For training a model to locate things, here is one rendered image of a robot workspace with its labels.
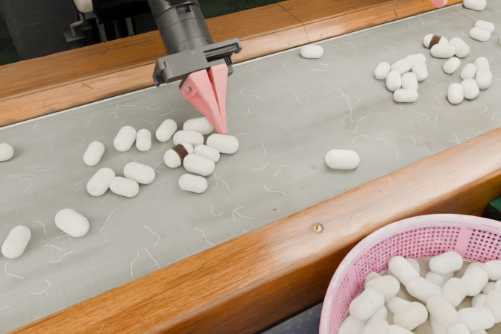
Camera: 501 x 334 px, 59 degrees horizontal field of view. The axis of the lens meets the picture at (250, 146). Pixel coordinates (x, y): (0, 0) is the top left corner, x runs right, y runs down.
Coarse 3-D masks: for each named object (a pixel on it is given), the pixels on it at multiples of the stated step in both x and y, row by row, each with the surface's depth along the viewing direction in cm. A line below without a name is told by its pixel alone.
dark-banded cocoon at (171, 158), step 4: (184, 144) 51; (188, 144) 51; (188, 148) 51; (192, 148) 51; (168, 152) 50; (172, 152) 50; (192, 152) 51; (164, 156) 50; (168, 156) 50; (172, 156) 50; (176, 156) 50; (164, 160) 50; (168, 160) 50; (172, 160) 50; (176, 160) 50; (168, 164) 50; (172, 164) 50; (176, 164) 50
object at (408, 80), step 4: (408, 72) 62; (404, 76) 62; (408, 76) 61; (412, 76) 61; (404, 80) 61; (408, 80) 61; (412, 80) 60; (416, 80) 61; (404, 84) 61; (408, 84) 60; (412, 84) 60; (416, 84) 60; (404, 88) 61; (408, 88) 60; (412, 88) 60; (416, 88) 60
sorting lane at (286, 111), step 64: (256, 64) 67; (320, 64) 67; (0, 128) 56; (64, 128) 56; (256, 128) 56; (320, 128) 56; (384, 128) 56; (448, 128) 56; (0, 192) 48; (64, 192) 48; (192, 192) 48; (256, 192) 48; (320, 192) 48; (0, 256) 42; (64, 256) 42; (128, 256) 42; (0, 320) 37
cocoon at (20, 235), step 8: (16, 232) 42; (24, 232) 42; (8, 240) 41; (16, 240) 41; (24, 240) 42; (8, 248) 41; (16, 248) 41; (24, 248) 42; (8, 256) 41; (16, 256) 41
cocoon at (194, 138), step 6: (180, 132) 52; (186, 132) 52; (192, 132) 52; (198, 132) 53; (174, 138) 52; (180, 138) 52; (186, 138) 52; (192, 138) 52; (198, 138) 52; (192, 144) 52; (198, 144) 52
